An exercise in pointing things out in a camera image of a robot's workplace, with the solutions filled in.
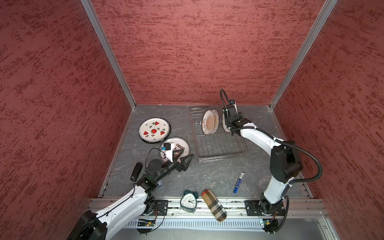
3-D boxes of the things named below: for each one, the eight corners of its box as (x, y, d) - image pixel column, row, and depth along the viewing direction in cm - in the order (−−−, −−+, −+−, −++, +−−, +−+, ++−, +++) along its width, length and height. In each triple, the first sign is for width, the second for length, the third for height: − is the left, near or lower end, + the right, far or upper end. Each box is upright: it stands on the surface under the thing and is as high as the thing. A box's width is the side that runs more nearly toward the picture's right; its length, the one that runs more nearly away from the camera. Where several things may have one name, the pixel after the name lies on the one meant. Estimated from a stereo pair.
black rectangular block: (132, 181, 85) (129, 178, 81) (137, 165, 91) (135, 162, 87) (137, 181, 84) (135, 179, 81) (143, 165, 90) (141, 163, 87)
